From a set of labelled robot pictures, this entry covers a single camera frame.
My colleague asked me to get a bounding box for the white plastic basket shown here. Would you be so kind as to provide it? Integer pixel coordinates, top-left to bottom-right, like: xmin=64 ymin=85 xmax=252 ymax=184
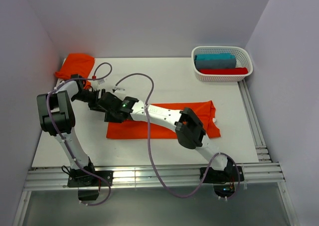
xmin=191 ymin=46 xmax=253 ymax=82

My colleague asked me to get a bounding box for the teal rolled t-shirt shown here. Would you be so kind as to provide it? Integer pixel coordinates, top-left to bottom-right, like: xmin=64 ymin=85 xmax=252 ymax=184
xmin=194 ymin=53 xmax=236 ymax=61

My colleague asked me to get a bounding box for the purple cable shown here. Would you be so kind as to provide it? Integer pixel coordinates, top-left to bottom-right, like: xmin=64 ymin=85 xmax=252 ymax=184
xmin=46 ymin=62 xmax=113 ymax=207
xmin=116 ymin=72 xmax=241 ymax=199

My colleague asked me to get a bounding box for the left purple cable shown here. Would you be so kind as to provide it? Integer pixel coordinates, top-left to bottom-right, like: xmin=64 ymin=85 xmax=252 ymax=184
xmin=46 ymin=62 xmax=113 ymax=207

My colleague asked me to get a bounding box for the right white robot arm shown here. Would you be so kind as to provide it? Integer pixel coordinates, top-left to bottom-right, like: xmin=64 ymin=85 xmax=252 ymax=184
xmin=97 ymin=92 xmax=220 ymax=161

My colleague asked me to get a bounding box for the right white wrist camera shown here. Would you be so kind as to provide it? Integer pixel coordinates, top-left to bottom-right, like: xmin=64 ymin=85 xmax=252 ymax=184
xmin=112 ymin=86 xmax=125 ymax=92

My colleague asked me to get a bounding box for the grey rolled t-shirt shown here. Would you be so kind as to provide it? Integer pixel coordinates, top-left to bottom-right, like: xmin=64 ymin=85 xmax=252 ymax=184
xmin=195 ymin=59 xmax=237 ymax=70

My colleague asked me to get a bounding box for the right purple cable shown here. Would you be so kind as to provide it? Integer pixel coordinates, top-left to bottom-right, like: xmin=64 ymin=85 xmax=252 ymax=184
xmin=116 ymin=72 xmax=241 ymax=199

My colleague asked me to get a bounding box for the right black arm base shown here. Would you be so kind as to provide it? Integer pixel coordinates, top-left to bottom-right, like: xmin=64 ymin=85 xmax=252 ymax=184
xmin=203 ymin=166 xmax=245 ymax=198

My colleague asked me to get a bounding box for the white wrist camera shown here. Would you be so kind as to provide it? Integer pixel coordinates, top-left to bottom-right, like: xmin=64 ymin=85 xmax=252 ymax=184
xmin=112 ymin=86 xmax=125 ymax=92
xmin=96 ymin=78 xmax=106 ymax=85

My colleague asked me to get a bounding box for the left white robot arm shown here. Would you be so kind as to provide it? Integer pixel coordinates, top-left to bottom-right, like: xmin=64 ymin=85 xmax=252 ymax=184
xmin=36 ymin=74 xmax=105 ymax=186

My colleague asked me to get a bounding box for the red rolled t-shirt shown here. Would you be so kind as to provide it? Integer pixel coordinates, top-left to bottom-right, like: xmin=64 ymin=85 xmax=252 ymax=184
xmin=199 ymin=67 xmax=249 ymax=75

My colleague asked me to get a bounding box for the aluminium rail frame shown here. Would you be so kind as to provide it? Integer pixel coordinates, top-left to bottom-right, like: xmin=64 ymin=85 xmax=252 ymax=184
xmin=13 ymin=80 xmax=300 ymax=226

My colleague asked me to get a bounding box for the crumpled orange t-shirt pile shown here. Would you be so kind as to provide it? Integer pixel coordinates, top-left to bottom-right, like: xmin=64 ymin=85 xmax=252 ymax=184
xmin=54 ymin=53 xmax=95 ymax=80

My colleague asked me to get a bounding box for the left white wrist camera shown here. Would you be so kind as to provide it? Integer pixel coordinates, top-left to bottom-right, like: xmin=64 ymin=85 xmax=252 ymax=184
xmin=96 ymin=78 xmax=106 ymax=85

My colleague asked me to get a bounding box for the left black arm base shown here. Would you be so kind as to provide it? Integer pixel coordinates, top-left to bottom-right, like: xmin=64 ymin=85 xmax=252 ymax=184
xmin=61 ymin=162 xmax=114 ymax=203

